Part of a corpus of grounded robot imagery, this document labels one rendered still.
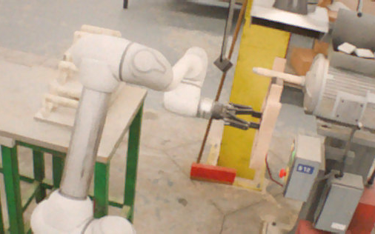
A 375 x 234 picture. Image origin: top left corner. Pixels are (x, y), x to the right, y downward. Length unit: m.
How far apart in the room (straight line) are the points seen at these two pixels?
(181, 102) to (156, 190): 1.29
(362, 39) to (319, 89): 0.29
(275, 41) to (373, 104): 1.09
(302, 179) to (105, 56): 0.85
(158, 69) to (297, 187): 0.73
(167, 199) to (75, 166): 1.62
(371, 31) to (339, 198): 0.70
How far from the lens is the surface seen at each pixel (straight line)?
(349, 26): 2.08
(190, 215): 3.15
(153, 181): 3.36
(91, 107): 1.64
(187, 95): 2.09
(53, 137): 2.10
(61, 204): 1.71
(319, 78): 1.97
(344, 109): 2.00
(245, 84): 3.10
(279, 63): 2.12
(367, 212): 2.35
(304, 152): 1.89
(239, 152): 3.35
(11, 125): 2.19
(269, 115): 1.90
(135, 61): 1.53
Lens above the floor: 2.15
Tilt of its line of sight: 32 degrees down
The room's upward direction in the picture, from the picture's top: 9 degrees clockwise
